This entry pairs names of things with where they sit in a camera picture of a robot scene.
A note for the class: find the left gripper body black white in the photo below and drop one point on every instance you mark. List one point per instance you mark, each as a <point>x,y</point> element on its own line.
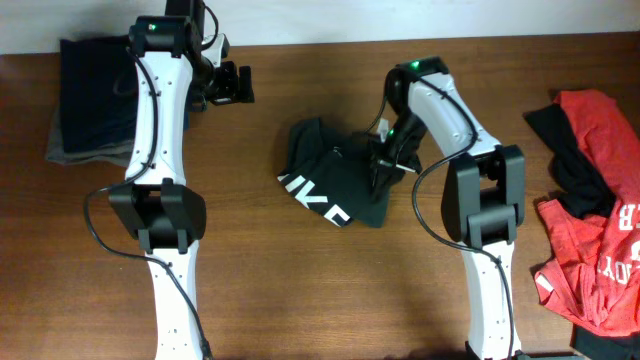
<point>219,85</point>

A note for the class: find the black garment under pile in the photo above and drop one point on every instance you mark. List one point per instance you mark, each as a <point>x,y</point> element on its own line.
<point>585,196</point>

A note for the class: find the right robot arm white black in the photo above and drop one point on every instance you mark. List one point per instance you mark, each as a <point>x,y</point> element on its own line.
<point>482,204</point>

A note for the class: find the red garment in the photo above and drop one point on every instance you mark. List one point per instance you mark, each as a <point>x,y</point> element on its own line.
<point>592,278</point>

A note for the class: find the dark green t-shirt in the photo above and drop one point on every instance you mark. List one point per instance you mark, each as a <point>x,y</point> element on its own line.
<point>333,175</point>

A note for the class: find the folded navy blue garment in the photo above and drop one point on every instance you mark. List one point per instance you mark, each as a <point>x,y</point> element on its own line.
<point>98,94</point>

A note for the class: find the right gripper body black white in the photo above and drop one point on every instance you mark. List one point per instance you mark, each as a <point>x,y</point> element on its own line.
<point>397,152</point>

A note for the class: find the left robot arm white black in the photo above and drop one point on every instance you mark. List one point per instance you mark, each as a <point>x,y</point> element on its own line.
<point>180,69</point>

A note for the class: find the folded grey garment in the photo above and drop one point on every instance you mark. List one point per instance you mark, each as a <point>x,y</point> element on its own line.
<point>118,153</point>

